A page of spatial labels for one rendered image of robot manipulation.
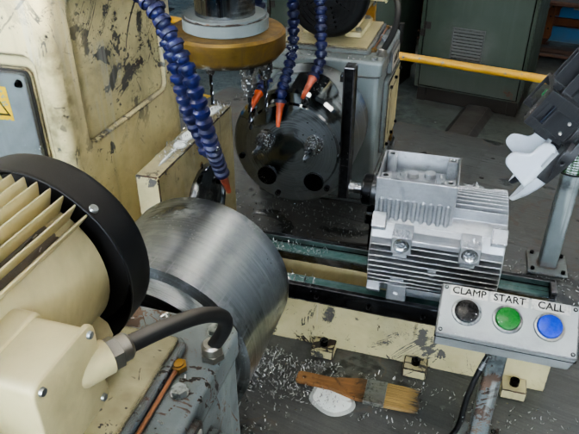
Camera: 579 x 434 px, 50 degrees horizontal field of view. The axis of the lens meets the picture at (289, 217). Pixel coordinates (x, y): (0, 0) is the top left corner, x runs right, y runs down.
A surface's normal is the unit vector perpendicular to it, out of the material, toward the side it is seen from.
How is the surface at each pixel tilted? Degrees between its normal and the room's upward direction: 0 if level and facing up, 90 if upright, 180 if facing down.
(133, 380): 0
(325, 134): 90
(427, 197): 90
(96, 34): 90
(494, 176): 0
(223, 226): 24
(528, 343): 31
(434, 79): 90
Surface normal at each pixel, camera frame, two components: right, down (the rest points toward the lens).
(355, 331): -0.29, 0.51
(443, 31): -0.48, 0.47
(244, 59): 0.38, 0.49
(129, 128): 0.96, 0.15
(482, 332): -0.15, -0.46
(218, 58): -0.07, 0.53
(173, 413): 0.00, -0.84
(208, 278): 0.50, -0.64
